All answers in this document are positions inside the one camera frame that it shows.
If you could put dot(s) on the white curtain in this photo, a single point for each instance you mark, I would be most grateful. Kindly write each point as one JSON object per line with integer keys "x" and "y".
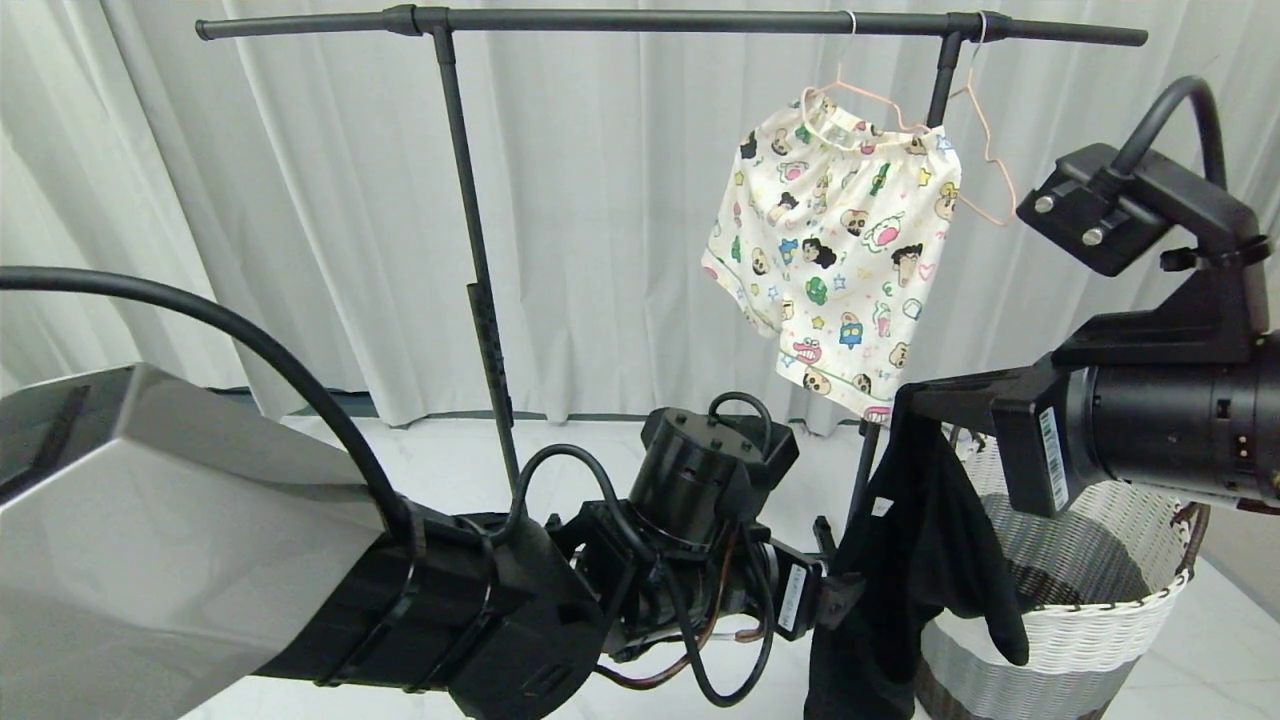
{"x": 600, "y": 250}

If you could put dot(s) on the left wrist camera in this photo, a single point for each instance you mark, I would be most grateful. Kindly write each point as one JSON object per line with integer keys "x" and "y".
{"x": 775, "y": 455}

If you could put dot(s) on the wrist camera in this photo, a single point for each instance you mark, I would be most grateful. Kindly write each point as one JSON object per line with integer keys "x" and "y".
{"x": 775, "y": 455}
{"x": 1120, "y": 200}

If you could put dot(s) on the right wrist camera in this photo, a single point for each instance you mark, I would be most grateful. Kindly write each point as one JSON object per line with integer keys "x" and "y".
{"x": 1120, "y": 200}

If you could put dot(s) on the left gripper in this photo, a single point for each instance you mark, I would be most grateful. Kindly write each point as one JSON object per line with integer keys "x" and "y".
{"x": 790, "y": 600}

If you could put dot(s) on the black garment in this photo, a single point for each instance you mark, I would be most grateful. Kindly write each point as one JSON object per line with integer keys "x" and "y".
{"x": 900, "y": 560}

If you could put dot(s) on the black clothes rack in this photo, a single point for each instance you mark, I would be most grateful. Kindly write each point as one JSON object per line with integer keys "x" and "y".
{"x": 650, "y": 20}

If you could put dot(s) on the pink clothes hanger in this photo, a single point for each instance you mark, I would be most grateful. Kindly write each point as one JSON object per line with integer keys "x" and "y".
{"x": 987, "y": 148}
{"x": 866, "y": 95}

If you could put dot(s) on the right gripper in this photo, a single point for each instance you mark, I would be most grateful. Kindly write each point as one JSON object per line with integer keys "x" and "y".
{"x": 1150, "y": 430}

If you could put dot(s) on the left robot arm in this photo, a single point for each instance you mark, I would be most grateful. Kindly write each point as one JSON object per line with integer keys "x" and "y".
{"x": 150, "y": 530}

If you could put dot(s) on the cream printed garment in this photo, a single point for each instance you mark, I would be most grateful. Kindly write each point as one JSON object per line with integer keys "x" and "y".
{"x": 850, "y": 250}

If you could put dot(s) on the white laundry basket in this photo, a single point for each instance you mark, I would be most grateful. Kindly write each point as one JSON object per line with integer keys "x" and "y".
{"x": 1100, "y": 640}

